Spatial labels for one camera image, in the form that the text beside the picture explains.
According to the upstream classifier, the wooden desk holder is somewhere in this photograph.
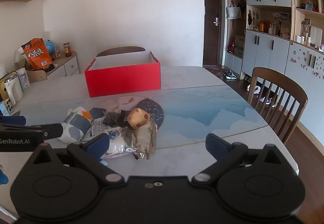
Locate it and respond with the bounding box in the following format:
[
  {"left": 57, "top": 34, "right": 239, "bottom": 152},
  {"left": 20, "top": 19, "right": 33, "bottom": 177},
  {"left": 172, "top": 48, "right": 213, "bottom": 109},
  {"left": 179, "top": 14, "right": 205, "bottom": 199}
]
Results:
[{"left": 27, "top": 69, "right": 48, "bottom": 83}]

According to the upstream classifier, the white shoes pair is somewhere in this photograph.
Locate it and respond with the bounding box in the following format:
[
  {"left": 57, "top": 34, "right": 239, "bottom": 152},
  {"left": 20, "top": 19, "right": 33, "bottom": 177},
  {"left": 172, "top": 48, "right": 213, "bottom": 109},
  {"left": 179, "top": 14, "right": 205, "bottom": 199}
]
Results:
[{"left": 247, "top": 83, "right": 261, "bottom": 94}]

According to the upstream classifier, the black snack packet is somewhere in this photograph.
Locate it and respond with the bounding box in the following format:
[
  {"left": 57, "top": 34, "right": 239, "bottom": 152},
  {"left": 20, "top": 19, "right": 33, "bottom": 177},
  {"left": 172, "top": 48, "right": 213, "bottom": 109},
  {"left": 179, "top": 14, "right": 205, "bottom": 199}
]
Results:
[{"left": 102, "top": 110, "right": 131, "bottom": 128}]

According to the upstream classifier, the orange snack bag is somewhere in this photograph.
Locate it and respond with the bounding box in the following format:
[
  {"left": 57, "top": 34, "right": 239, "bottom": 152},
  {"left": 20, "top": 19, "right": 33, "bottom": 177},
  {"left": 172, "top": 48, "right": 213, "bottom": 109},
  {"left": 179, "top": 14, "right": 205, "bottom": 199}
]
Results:
[{"left": 21, "top": 38, "right": 53, "bottom": 70}]

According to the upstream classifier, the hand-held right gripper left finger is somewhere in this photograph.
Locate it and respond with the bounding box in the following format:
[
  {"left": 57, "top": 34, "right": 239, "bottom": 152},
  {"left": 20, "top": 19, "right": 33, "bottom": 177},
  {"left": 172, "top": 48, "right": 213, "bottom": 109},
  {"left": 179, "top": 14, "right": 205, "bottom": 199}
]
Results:
[{"left": 25, "top": 133, "right": 127, "bottom": 186}]

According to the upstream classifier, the white grey tissue pack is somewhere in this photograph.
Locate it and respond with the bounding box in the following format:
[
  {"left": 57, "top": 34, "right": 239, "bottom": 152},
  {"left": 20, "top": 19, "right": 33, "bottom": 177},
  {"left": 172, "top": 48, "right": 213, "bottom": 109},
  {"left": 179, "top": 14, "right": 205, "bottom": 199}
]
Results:
[{"left": 58, "top": 107, "right": 93, "bottom": 144}]

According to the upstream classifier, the brown wooden chair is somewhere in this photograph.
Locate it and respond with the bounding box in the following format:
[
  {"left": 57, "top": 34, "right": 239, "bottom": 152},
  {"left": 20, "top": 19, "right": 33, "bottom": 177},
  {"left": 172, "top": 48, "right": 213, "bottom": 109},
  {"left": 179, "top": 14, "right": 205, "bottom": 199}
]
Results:
[
  {"left": 247, "top": 67, "right": 308, "bottom": 145},
  {"left": 96, "top": 46, "right": 146, "bottom": 57}
]

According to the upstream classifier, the white kettle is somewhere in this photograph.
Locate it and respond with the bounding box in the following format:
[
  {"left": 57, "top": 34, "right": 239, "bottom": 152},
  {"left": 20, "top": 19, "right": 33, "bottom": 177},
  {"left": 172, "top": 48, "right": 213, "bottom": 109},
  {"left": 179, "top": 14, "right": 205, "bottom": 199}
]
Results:
[{"left": 4, "top": 74, "right": 24, "bottom": 105}]

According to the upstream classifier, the white marble desktop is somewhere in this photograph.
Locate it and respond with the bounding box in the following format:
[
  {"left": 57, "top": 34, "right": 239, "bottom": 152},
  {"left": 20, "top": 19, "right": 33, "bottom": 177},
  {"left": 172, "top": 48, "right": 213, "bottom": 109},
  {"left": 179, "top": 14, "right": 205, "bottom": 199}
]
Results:
[{"left": 0, "top": 66, "right": 299, "bottom": 224}]

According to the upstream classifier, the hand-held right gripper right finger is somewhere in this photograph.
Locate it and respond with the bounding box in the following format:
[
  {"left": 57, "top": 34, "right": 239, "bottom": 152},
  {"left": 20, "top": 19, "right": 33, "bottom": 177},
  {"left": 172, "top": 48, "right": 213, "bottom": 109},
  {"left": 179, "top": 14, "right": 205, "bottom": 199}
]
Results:
[{"left": 191, "top": 133, "right": 298, "bottom": 186}]

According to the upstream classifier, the clear blueberry bread packet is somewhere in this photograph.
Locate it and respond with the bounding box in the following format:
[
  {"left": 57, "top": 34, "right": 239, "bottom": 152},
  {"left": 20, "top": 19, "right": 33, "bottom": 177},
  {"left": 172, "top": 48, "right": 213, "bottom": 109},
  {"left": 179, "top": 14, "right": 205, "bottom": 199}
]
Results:
[{"left": 81, "top": 117, "right": 134, "bottom": 159}]

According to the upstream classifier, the dark brown door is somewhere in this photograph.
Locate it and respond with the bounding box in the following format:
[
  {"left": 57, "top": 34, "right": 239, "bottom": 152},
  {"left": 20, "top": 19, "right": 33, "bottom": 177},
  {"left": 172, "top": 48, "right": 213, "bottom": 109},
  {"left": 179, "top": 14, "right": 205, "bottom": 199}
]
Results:
[{"left": 203, "top": 0, "right": 224, "bottom": 67}]

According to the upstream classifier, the light tote bag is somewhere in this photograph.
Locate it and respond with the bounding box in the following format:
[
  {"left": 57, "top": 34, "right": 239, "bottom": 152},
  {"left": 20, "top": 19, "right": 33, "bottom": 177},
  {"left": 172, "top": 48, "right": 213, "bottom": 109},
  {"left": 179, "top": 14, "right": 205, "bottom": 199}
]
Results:
[{"left": 226, "top": 1, "right": 241, "bottom": 20}]

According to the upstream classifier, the blue globe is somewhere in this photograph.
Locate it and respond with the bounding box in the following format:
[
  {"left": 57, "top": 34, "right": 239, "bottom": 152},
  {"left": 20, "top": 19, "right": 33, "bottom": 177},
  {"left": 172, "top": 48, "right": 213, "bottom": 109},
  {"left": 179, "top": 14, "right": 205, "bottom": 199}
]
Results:
[{"left": 45, "top": 40, "right": 55, "bottom": 59}]

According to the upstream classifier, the round blue speckled coaster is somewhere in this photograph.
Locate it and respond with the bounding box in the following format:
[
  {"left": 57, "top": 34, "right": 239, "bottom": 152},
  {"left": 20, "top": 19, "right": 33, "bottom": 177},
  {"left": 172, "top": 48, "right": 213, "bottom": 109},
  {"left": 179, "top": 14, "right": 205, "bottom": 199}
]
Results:
[{"left": 137, "top": 99, "right": 165, "bottom": 129}]

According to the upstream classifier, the grey-brown snack packet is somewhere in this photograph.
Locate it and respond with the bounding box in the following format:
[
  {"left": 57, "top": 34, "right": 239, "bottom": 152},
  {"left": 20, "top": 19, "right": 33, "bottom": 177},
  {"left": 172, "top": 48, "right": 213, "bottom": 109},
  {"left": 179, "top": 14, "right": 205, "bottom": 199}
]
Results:
[{"left": 130, "top": 116, "right": 159, "bottom": 161}]

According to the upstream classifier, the red cardboard box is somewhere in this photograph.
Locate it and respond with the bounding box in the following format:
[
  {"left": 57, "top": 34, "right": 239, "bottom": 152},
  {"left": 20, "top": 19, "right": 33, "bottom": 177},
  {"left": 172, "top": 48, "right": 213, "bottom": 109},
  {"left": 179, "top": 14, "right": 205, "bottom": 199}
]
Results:
[{"left": 84, "top": 51, "right": 161, "bottom": 98}]

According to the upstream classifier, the white printed canister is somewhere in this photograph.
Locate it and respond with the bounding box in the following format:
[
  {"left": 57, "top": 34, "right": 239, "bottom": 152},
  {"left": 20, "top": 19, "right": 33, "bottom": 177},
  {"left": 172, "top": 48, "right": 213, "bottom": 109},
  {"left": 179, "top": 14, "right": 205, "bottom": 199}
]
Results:
[{"left": 16, "top": 67, "right": 31, "bottom": 91}]

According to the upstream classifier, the colourful cube box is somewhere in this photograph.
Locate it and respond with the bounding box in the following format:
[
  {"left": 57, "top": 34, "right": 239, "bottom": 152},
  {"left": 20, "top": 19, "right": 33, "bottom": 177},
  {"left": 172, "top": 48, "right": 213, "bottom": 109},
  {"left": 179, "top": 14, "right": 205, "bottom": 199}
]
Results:
[{"left": 0, "top": 99, "right": 13, "bottom": 116}]

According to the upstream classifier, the yellow capybara toy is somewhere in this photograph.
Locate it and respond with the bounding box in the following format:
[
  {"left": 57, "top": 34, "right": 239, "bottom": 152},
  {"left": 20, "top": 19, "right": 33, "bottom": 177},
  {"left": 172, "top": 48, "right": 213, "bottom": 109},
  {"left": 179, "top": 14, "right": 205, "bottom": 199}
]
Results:
[{"left": 127, "top": 108, "right": 150, "bottom": 129}]

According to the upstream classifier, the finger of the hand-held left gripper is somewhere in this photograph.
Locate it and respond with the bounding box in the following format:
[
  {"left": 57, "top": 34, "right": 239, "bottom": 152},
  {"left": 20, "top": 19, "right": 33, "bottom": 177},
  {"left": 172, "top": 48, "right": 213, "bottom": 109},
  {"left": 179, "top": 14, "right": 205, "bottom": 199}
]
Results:
[
  {"left": 0, "top": 123, "right": 63, "bottom": 140},
  {"left": 0, "top": 116, "right": 26, "bottom": 126}
]

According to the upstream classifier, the white wooden sideboard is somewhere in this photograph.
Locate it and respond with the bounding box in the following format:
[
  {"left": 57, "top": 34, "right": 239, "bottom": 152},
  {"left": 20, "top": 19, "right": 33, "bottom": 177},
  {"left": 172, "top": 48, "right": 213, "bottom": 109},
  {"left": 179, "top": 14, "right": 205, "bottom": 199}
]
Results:
[{"left": 47, "top": 50, "right": 79, "bottom": 78}]

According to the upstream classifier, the grey wall cabinet unit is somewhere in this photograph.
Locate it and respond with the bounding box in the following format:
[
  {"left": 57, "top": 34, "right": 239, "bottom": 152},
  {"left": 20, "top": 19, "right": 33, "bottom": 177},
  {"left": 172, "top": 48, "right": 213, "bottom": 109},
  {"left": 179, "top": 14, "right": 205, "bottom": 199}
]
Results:
[{"left": 224, "top": 0, "right": 324, "bottom": 118}]

